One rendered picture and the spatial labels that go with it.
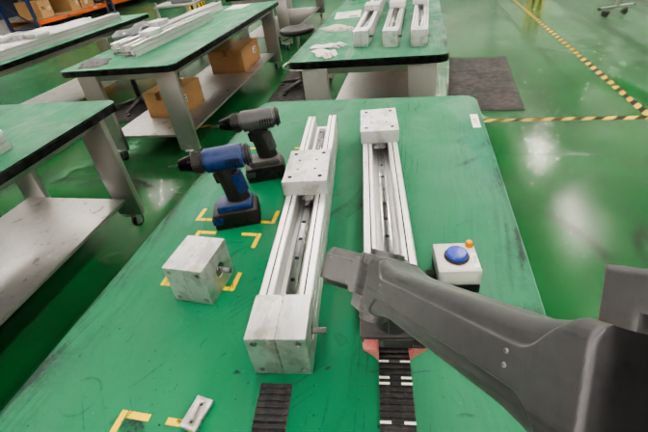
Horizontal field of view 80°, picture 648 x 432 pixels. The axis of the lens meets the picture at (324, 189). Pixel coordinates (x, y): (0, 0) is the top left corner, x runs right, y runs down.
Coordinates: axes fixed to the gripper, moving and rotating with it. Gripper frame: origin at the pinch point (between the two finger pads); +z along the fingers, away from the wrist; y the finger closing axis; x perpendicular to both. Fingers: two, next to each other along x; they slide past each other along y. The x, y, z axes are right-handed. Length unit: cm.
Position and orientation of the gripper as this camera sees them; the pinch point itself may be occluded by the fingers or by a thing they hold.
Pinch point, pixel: (393, 353)
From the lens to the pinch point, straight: 71.1
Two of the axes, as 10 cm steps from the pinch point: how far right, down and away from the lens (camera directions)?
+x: -0.8, 5.6, -8.3
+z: 1.1, 8.3, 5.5
